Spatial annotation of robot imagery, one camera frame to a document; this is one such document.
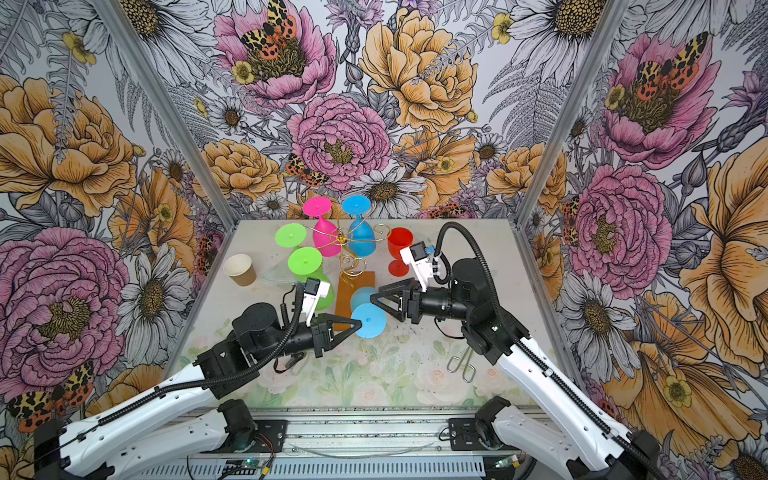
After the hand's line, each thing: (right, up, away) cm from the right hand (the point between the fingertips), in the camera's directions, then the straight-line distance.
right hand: (379, 305), depth 61 cm
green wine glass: (-16, +8, +6) cm, 19 cm away
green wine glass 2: (-21, +15, +11) cm, 28 cm away
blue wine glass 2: (-2, -3, +3) cm, 5 cm away
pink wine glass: (-14, +15, +14) cm, 25 cm away
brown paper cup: (-50, +5, +43) cm, 66 cm away
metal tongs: (+24, -23, +24) cm, 41 cm away
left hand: (-4, -6, +2) cm, 8 cm away
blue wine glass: (-6, +15, +26) cm, 31 cm away
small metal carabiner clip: (-16, -10, -2) cm, 19 cm away
